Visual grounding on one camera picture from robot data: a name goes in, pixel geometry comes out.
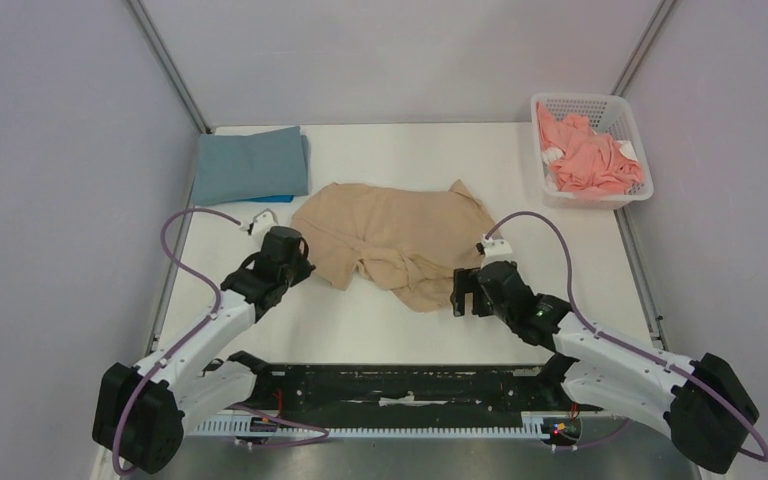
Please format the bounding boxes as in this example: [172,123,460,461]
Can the beige t shirt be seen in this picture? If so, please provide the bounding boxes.
[290,181,495,313]

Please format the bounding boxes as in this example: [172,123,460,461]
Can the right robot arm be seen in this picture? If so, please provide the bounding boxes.
[451,261,759,475]

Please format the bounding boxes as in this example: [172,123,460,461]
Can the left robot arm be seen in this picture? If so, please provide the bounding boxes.
[91,226,315,475]

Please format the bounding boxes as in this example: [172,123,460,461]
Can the folded grey-blue t shirt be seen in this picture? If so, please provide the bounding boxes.
[191,126,310,207]

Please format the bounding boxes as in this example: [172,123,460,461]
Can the pink t shirt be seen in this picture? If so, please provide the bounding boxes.
[538,106,642,197]

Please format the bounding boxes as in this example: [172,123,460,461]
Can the white plastic basket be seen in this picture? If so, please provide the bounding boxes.
[531,92,654,210]

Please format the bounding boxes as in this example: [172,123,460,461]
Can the white garment in basket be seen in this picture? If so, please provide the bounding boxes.
[617,140,639,162]

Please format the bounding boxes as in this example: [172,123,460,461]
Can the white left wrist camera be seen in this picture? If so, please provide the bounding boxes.
[240,209,280,238]

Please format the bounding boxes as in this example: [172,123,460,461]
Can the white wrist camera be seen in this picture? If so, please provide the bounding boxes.
[240,209,280,238]
[477,236,513,262]

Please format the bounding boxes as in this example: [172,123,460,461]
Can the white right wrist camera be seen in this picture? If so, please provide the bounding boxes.
[477,236,513,262]

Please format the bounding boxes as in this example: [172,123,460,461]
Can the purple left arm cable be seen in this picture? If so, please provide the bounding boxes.
[111,207,244,477]

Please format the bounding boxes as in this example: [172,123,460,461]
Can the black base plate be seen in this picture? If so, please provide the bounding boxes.
[243,363,572,429]

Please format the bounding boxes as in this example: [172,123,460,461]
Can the white slotted cable duct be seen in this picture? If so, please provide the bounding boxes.
[188,411,550,441]

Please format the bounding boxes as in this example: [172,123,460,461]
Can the left aluminium frame rail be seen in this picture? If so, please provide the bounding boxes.
[124,0,213,134]

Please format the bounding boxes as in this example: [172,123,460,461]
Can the aluminium frame rail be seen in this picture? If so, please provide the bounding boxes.
[611,0,680,97]
[124,0,213,134]

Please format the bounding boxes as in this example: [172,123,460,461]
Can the right aluminium frame rail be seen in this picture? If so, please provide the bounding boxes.
[611,0,680,97]

